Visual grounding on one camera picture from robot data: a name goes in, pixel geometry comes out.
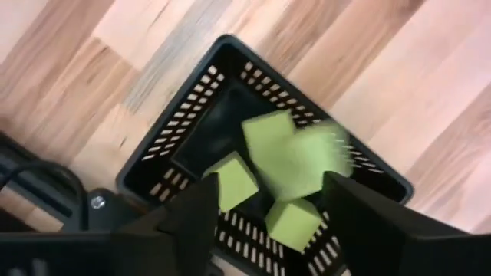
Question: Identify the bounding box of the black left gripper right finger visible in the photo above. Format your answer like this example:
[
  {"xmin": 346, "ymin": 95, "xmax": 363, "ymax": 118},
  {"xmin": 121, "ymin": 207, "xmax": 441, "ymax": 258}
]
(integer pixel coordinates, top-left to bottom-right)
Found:
[{"xmin": 323, "ymin": 171, "xmax": 491, "ymax": 276}]

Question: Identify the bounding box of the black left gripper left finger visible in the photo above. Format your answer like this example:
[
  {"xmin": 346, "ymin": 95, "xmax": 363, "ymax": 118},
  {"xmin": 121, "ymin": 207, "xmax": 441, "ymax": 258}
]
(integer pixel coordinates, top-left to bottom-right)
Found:
[{"xmin": 110, "ymin": 173, "xmax": 221, "ymax": 276}]

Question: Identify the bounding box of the green foam cube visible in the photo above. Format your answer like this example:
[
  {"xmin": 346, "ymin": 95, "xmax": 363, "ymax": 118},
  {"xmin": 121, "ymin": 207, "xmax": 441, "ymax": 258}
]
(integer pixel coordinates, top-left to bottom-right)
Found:
[
  {"xmin": 264, "ymin": 196, "xmax": 324, "ymax": 254},
  {"xmin": 203, "ymin": 150, "xmax": 260, "ymax": 213}
]

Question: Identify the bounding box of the long green foam block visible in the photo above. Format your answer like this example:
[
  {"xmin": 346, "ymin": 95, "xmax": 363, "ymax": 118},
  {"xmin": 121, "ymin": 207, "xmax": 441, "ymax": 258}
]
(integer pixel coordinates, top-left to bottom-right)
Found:
[{"xmin": 240, "ymin": 110, "xmax": 355, "ymax": 203}]

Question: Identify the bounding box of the black plastic basket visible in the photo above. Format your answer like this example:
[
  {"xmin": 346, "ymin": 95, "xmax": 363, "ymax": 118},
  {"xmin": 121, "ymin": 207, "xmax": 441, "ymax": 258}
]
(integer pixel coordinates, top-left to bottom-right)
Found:
[{"xmin": 115, "ymin": 33, "xmax": 415, "ymax": 276}]

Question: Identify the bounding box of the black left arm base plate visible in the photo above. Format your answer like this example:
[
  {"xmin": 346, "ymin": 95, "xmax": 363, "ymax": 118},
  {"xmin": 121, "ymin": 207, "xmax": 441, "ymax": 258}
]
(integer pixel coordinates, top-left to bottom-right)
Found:
[{"xmin": 82, "ymin": 187, "xmax": 154, "ymax": 233}]

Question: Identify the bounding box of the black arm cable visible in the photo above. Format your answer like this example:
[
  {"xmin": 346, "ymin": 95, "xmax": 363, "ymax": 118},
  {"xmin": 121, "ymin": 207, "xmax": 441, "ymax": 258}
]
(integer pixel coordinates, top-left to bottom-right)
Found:
[{"xmin": 0, "ymin": 159, "xmax": 89, "ymax": 231}]

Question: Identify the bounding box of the black aluminium table frame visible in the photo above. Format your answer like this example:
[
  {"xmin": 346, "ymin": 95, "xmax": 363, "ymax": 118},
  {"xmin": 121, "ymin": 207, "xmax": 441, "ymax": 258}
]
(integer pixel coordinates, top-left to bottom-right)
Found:
[{"xmin": 0, "ymin": 130, "xmax": 84, "ymax": 233}]

